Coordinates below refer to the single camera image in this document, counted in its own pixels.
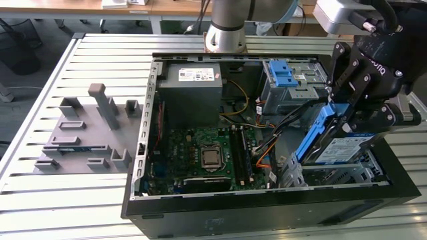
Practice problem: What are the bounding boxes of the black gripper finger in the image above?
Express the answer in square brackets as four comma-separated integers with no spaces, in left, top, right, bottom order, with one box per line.
[325,41,373,107]
[345,99,401,134]

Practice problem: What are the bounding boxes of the hard disk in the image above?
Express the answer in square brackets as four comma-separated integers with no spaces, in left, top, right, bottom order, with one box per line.
[295,102,380,166]

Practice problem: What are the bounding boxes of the metal disk bay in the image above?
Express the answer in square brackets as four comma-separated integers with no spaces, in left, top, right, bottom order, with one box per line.
[288,149,384,187]

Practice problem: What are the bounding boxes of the metal drive cage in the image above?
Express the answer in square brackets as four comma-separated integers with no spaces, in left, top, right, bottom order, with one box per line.
[259,59,331,117]

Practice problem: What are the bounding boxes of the blue plastic drive latch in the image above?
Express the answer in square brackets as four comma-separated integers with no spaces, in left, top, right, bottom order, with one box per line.
[268,61,300,88]

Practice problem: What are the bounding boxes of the black RAM slot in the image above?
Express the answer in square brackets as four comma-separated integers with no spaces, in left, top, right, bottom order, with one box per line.
[228,126,244,186]

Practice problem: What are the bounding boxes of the grey power supply unit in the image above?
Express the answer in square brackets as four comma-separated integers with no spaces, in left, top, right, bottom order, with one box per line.
[156,62,224,128]

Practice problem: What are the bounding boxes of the silver CPU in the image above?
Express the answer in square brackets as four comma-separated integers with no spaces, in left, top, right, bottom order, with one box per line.
[201,149,221,167]

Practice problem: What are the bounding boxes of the CPU socket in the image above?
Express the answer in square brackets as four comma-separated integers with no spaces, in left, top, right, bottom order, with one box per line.
[197,143,227,173]

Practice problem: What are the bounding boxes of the green motherboard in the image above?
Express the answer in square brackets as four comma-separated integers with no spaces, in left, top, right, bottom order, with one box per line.
[145,126,268,195]

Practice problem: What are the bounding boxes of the black graphics card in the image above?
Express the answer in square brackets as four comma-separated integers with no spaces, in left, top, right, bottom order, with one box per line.
[181,176,233,195]

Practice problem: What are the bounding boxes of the black open PC case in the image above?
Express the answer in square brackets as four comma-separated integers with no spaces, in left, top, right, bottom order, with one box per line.
[120,52,421,238]

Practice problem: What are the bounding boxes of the white box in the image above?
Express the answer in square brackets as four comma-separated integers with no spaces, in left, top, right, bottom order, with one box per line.
[101,0,129,10]

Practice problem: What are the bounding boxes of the grey parts rack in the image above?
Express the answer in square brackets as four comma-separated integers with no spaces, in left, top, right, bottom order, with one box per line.
[32,83,145,175]

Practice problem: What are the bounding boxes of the RAM stick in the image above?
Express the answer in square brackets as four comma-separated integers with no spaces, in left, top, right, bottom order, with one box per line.
[56,147,93,153]

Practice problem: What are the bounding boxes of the black mesh waste bin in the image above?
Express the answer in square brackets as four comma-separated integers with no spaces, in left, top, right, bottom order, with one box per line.
[0,18,42,76]

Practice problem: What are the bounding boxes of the grey desk foot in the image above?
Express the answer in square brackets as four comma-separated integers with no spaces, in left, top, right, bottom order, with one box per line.
[0,82,16,103]

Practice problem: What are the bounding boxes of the silver camera bracket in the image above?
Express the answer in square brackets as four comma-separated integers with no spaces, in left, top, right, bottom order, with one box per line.
[396,92,423,122]

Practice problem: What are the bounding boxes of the black wire bundle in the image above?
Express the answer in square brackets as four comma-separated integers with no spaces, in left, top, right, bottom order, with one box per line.
[257,98,329,157]

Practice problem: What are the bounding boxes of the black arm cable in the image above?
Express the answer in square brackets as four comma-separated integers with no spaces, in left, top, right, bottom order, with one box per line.
[376,0,401,33]

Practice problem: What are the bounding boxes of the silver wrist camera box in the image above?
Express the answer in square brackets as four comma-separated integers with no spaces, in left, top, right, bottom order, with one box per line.
[312,0,381,36]

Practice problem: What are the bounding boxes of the red wires with white plug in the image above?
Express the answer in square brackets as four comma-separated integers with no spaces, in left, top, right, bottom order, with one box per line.
[253,97,277,129]

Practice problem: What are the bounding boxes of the yellow wire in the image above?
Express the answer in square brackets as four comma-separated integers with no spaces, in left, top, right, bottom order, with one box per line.
[219,79,251,116]

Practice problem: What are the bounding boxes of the black grey power wires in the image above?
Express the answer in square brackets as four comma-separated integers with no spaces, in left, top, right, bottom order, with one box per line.
[219,113,277,130]

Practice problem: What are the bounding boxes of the orange wires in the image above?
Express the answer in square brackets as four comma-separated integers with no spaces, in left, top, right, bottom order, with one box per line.
[255,152,273,169]

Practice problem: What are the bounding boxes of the wooden desk white frame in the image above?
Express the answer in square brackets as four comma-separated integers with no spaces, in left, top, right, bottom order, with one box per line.
[0,0,155,35]
[149,0,316,36]

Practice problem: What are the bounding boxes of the red black twisted wire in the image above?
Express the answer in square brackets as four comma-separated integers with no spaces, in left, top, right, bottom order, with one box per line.
[156,101,165,154]

